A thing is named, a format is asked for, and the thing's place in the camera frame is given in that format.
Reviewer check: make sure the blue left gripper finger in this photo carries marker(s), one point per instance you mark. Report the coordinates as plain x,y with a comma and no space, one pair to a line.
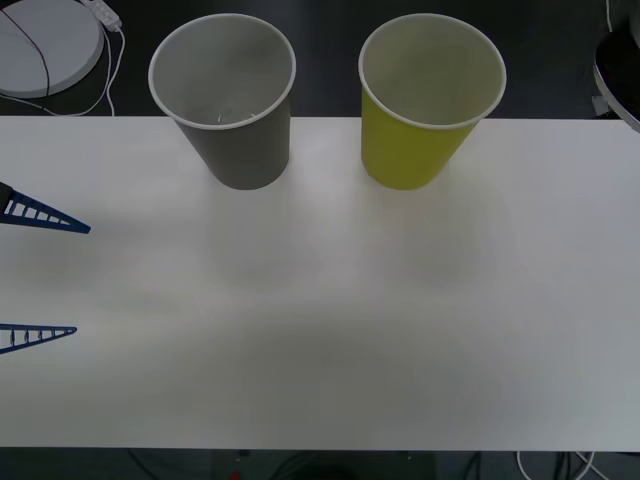
50,332
30,212

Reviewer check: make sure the white round disc base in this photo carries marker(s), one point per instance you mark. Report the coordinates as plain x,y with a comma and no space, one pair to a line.
65,45

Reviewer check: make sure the white power strip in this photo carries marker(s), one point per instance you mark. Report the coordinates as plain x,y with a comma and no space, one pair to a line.
105,12

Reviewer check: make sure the grey plastic bin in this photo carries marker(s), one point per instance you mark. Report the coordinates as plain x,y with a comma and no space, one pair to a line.
250,155

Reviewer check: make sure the yellow-green plastic bin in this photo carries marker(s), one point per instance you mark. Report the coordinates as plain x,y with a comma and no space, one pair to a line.
400,150

